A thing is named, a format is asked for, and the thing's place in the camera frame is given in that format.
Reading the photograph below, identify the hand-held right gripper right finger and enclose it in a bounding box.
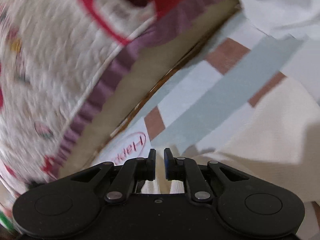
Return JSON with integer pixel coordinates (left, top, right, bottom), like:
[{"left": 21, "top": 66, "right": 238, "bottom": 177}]
[{"left": 164, "top": 148, "right": 250, "bottom": 202}]

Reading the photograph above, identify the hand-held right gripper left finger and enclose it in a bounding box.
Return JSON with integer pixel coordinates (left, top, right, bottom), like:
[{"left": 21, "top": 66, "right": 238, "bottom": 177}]
[{"left": 71, "top": 149, "right": 157, "bottom": 203}]

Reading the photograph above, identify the white sweatshirt with green trim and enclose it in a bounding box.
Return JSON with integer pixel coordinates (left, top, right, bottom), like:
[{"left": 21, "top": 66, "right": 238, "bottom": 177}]
[{"left": 145, "top": 76, "right": 320, "bottom": 240}]

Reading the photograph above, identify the checkered rug with dog print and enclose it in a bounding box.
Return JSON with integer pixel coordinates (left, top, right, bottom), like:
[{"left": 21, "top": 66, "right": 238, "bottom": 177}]
[{"left": 91, "top": 12, "right": 310, "bottom": 167}]

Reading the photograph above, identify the beige bed base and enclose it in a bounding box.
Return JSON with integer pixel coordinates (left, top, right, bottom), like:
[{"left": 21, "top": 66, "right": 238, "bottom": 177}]
[{"left": 59, "top": 0, "right": 242, "bottom": 180}]

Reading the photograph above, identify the quilted bedspread with purple ruffle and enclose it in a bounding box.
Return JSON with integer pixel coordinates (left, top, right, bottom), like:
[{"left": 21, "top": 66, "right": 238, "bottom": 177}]
[{"left": 0, "top": 0, "right": 240, "bottom": 230}]

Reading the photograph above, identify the white cloth sheet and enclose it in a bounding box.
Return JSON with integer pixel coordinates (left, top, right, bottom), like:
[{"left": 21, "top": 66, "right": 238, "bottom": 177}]
[{"left": 235, "top": 0, "right": 320, "bottom": 43}]

